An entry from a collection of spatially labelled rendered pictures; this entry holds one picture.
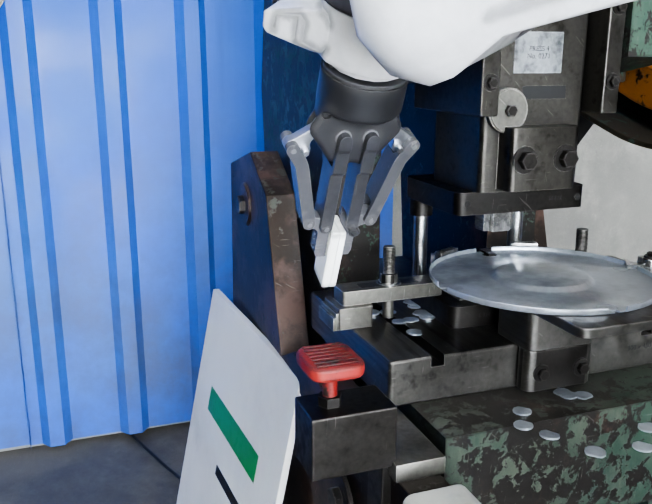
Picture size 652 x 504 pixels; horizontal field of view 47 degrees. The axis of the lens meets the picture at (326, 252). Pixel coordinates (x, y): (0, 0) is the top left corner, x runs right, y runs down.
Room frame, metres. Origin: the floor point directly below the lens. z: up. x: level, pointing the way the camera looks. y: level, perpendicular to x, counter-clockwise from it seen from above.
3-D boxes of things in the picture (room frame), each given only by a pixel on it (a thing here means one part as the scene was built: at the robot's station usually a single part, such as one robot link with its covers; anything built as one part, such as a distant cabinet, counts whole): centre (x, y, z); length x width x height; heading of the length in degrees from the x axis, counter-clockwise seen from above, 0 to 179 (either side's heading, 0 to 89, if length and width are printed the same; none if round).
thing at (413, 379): (1.05, -0.24, 0.68); 0.45 x 0.30 x 0.06; 110
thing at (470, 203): (1.05, -0.24, 0.86); 0.20 x 0.16 x 0.05; 110
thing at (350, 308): (0.99, -0.08, 0.76); 0.17 x 0.06 x 0.10; 110
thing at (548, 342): (0.89, -0.30, 0.72); 0.25 x 0.14 x 0.14; 20
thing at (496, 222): (1.04, -0.24, 0.84); 0.05 x 0.03 x 0.04; 110
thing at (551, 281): (0.93, -0.28, 0.78); 0.29 x 0.29 x 0.01
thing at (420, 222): (1.08, -0.14, 0.81); 0.02 x 0.02 x 0.14
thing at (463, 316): (1.05, -0.24, 0.72); 0.20 x 0.16 x 0.03; 110
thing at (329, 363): (0.72, 0.00, 0.72); 0.07 x 0.06 x 0.08; 20
